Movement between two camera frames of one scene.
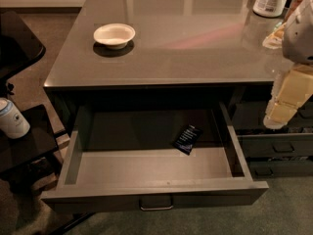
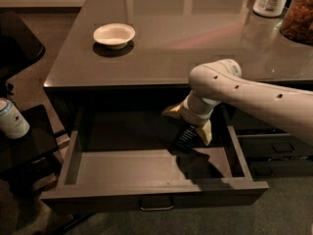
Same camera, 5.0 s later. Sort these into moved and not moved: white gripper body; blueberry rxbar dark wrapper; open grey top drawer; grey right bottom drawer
Moved: white gripper body
Not moved: blueberry rxbar dark wrapper; grey right bottom drawer; open grey top drawer
